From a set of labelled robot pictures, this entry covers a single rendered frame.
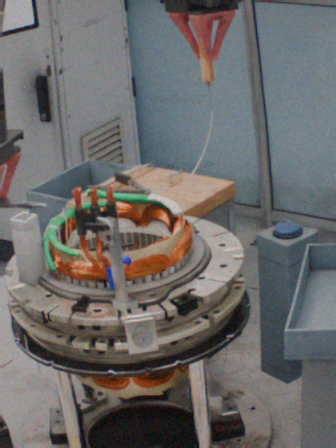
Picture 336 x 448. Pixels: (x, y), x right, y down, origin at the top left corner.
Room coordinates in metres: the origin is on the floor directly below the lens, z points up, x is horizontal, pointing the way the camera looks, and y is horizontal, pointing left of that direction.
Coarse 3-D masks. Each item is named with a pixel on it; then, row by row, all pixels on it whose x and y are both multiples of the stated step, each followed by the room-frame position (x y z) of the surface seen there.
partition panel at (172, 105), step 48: (144, 0) 3.87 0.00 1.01; (144, 48) 3.88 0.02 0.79; (240, 48) 3.62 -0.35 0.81; (288, 48) 3.50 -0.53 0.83; (144, 96) 3.90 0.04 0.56; (192, 96) 3.76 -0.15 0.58; (240, 96) 3.64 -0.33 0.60; (288, 96) 3.51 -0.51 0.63; (144, 144) 3.91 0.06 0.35; (192, 144) 3.78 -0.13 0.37; (240, 144) 3.65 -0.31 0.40; (288, 144) 3.52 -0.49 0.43; (240, 192) 3.66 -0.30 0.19; (288, 192) 3.53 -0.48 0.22
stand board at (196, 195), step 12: (132, 168) 1.61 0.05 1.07; (156, 168) 1.59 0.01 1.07; (108, 180) 1.56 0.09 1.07; (144, 180) 1.54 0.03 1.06; (156, 180) 1.54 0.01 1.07; (168, 180) 1.53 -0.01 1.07; (192, 180) 1.52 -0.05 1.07; (204, 180) 1.52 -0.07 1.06; (216, 180) 1.51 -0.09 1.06; (228, 180) 1.50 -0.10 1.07; (168, 192) 1.48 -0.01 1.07; (180, 192) 1.47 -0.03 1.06; (192, 192) 1.47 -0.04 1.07; (204, 192) 1.46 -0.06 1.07; (216, 192) 1.46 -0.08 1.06; (228, 192) 1.48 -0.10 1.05; (72, 204) 1.47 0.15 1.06; (180, 204) 1.42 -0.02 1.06; (192, 204) 1.42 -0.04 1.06; (204, 204) 1.43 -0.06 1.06; (216, 204) 1.45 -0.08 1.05; (192, 216) 1.41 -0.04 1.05
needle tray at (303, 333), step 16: (304, 256) 1.19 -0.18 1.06; (320, 256) 1.22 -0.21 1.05; (304, 272) 1.16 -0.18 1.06; (320, 272) 1.21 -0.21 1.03; (304, 288) 1.16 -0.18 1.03; (320, 288) 1.16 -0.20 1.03; (304, 304) 1.12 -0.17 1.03; (320, 304) 1.12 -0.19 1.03; (288, 320) 1.02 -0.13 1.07; (304, 320) 1.08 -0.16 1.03; (320, 320) 1.07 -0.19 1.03; (288, 336) 0.99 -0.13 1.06; (304, 336) 0.99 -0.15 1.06; (320, 336) 0.98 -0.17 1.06; (288, 352) 0.99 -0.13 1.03; (304, 352) 0.99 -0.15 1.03; (320, 352) 0.98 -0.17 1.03; (304, 368) 1.06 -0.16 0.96; (320, 368) 1.05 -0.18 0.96; (304, 384) 1.06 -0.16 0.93; (320, 384) 1.05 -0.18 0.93; (304, 400) 1.06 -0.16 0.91; (320, 400) 1.05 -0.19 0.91; (304, 416) 1.06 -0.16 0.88; (320, 416) 1.05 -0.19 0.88; (304, 432) 1.06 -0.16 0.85; (320, 432) 1.05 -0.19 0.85
